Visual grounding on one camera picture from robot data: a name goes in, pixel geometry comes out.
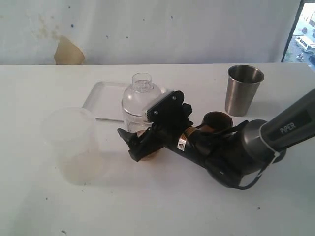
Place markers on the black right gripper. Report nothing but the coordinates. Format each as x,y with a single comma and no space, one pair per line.
171,133

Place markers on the clear plastic shaker body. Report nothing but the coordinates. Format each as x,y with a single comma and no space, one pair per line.
135,124

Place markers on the clear plastic shaker lid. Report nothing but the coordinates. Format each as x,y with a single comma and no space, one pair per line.
137,96

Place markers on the brown wooden cup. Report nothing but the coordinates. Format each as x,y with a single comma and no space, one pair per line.
216,121

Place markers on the stainless steel cup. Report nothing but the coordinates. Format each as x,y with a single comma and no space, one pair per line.
243,83

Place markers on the wooden pieces and coins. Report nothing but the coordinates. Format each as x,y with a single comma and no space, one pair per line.
152,155

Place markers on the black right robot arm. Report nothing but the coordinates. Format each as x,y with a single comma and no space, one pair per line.
227,154

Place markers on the silver metal tray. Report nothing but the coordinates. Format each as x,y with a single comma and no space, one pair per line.
105,102

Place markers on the translucent plastic cup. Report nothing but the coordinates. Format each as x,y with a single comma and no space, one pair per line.
71,134

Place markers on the white zip tie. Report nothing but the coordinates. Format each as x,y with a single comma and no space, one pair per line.
277,154

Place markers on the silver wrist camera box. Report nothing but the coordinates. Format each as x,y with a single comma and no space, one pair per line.
162,107

